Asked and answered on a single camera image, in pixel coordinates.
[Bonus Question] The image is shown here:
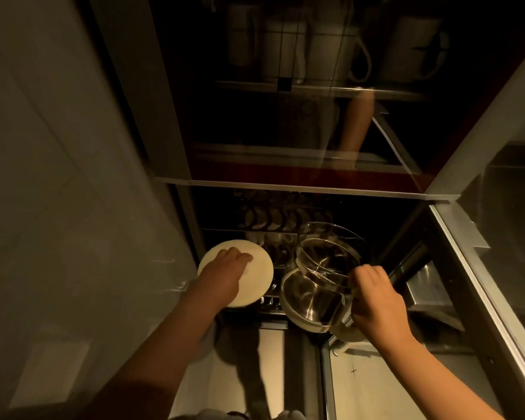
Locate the person's right forearm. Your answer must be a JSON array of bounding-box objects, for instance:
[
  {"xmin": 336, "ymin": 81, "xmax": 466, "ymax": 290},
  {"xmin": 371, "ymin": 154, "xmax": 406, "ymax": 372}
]
[{"xmin": 376, "ymin": 332, "xmax": 504, "ymax": 420}]

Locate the person's right hand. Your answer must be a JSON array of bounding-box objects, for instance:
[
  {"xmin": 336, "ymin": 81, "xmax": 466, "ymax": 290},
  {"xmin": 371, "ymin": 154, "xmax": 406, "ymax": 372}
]
[{"xmin": 348, "ymin": 264, "xmax": 414, "ymax": 351}]

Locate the cream round kettle lid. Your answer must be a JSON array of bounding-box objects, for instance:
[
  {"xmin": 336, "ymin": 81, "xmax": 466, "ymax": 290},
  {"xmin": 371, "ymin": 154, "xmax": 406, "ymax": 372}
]
[{"xmin": 197, "ymin": 239, "xmax": 275, "ymax": 309}]

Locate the row of white dishes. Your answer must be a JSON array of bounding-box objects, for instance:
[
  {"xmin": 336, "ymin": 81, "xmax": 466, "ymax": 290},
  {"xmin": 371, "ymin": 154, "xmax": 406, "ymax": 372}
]
[{"xmin": 236, "ymin": 190, "xmax": 333, "ymax": 235}]

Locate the glass kettle with cream base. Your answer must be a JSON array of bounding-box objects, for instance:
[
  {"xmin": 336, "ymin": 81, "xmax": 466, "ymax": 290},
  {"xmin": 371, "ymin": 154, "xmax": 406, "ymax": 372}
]
[{"xmin": 279, "ymin": 221, "xmax": 369, "ymax": 344}]

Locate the person's shirt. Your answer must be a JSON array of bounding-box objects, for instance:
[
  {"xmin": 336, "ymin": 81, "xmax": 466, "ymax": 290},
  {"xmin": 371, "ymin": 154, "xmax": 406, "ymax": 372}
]
[{"xmin": 170, "ymin": 408, "xmax": 307, "ymax": 420}]

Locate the person's left forearm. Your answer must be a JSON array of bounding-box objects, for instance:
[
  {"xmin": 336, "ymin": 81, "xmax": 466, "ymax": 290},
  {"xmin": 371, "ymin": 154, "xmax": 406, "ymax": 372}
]
[{"xmin": 83, "ymin": 297, "xmax": 222, "ymax": 420}]

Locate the person's left hand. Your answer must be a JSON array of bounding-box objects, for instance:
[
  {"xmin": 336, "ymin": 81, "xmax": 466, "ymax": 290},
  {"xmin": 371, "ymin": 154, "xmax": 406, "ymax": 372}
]
[{"xmin": 192, "ymin": 247, "xmax": 254, "ymax": 309}]

